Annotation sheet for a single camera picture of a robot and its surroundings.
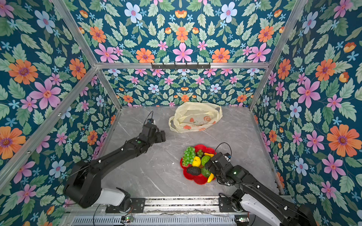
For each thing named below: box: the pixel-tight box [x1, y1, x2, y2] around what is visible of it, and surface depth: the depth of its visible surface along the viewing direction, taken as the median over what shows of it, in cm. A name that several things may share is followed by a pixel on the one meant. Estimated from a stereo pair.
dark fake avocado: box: [186, 166, 202, 177], surface depth 83 cm
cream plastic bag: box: [168, 101, 223, 134], surface depth 110 cm
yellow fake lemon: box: [192, 156, 202, 168], surface depth 85 cm
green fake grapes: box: [181, 145, 196, 167], surface depth 84 cm
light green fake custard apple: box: [201, 155, 212, 167], surface depth 86 cm
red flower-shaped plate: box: [180, 144, 217, 186], surface depth 84 cm
